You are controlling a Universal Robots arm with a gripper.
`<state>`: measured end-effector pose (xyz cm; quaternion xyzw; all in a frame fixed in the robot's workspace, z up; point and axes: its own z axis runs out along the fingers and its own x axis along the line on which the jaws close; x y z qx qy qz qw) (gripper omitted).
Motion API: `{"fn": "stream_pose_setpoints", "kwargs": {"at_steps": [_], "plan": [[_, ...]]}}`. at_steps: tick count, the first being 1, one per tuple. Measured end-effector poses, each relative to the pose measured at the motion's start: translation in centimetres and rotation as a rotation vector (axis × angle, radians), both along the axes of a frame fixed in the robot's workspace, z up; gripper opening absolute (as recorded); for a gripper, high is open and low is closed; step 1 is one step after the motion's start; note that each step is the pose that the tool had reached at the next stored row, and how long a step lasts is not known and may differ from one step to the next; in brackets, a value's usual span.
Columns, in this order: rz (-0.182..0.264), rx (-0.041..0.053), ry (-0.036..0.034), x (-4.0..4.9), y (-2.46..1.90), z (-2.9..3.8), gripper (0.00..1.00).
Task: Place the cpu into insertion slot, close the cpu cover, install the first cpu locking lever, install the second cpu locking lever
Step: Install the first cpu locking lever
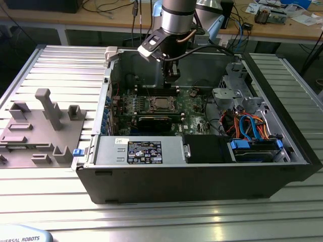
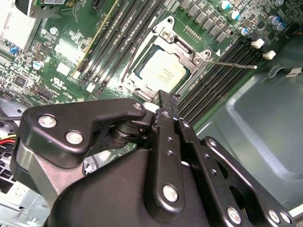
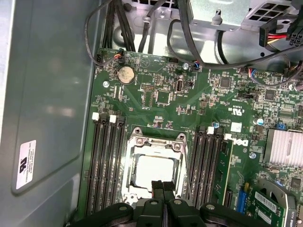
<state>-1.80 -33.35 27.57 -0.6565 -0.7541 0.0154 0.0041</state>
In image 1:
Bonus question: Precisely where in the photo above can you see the silver CPU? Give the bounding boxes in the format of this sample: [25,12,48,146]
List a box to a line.
[154,97,172,108]

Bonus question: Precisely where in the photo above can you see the CPU socket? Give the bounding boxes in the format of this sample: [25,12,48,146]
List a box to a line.
[148,95,179,113]

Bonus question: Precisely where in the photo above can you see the blue expansion slot brackets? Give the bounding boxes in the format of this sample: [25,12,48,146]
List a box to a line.
[100,89,113,136]

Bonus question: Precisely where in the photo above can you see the black bay cover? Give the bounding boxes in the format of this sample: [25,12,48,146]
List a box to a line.
[183,135,230,164]

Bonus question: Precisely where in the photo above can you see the black upright box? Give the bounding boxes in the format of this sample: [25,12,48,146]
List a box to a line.
[223,0,234,29]

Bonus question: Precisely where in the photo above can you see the green motherboard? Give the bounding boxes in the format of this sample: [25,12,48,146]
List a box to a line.
[112,85,222,138]

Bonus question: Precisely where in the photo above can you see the silver drive cage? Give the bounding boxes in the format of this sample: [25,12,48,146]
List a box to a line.
[210,62,270,113]

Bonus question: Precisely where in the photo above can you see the wooden desk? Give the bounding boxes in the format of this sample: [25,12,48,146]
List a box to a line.
[0,0,323,42]

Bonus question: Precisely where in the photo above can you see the black graphics card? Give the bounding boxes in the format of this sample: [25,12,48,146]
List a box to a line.
[136,114,185,132]

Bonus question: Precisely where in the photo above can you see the copper coil part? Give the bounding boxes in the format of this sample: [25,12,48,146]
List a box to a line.
[254,7,268,25]

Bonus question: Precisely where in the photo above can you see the grey electronic module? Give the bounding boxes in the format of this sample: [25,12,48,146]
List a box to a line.
[267,11,288,25]

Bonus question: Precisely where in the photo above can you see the hard disk in blue carrier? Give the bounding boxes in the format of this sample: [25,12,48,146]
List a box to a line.
[227,138,283,163]

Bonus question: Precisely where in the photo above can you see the grey power supply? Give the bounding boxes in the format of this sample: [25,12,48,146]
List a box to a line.
[94,136,186,166]

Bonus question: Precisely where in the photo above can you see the blue cardboard box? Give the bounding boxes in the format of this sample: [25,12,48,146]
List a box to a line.
[281,0,313,10]

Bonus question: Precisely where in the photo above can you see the black desktop computer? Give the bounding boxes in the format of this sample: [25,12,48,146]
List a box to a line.
[4,0,84,14]

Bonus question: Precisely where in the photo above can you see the black PC case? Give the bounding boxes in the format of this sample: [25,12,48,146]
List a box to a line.
[71,46,323,205]

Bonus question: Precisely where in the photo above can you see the grey parts rack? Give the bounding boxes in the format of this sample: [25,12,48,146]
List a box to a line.
[0,88,88,169]

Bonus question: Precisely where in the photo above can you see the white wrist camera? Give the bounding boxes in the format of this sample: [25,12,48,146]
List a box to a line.
[137,28,169,63]

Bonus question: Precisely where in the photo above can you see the grey case handle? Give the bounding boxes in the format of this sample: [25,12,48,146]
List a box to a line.
[104,46,119,62]

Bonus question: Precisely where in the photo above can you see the blue flat cable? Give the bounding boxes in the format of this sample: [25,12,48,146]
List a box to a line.
[248,117,262,141]
[238,114,253,141]

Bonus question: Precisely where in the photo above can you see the orange wire bundle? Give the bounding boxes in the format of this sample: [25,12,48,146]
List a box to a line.
[226,113,272,140]

